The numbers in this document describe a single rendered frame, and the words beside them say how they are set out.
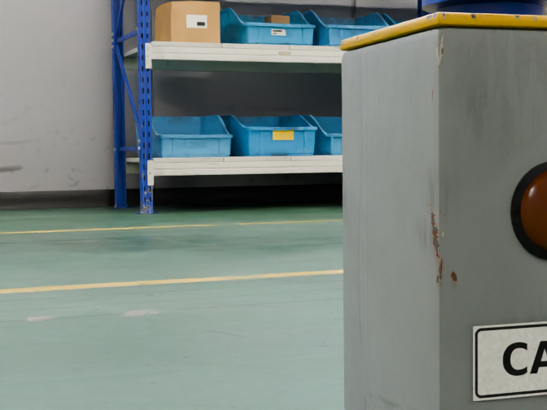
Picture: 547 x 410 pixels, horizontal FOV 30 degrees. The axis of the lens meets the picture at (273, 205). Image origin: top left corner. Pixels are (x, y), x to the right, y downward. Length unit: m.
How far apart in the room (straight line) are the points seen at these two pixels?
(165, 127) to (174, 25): 0.65
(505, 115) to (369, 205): 0.06
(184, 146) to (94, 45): 0.92
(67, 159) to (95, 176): 0.17
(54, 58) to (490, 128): 5.18
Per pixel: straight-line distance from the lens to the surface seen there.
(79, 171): 5.43
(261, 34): 4.99
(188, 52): 4.80
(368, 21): 5.53
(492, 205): 0.28
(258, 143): 4.91
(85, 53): 5.46
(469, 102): 0.27
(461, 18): 0.27
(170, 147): 4.81
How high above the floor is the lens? 0.28
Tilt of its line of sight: 3 degrees down
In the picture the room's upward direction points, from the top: 1 degrees counter-clockwise
